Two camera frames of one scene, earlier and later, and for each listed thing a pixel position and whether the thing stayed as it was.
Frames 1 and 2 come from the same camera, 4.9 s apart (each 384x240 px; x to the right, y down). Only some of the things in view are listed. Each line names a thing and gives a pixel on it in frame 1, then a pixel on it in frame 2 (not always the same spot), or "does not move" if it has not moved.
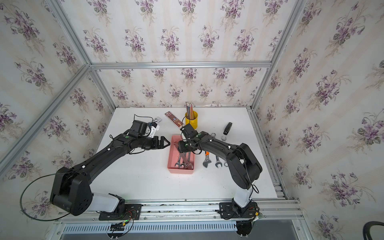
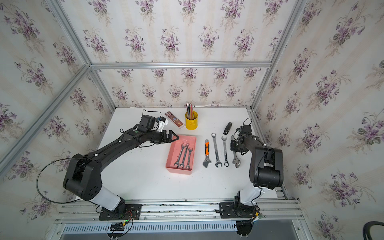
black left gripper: x=155 y=146 -> x=163 y=139
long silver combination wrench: x=217 y=162 does not move
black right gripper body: x=184 y=146 -> x=234 y=145
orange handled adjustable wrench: x=207 y=161 does not move
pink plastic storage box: x=173 y=154 does not move
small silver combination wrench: x=183 y=164 does not move
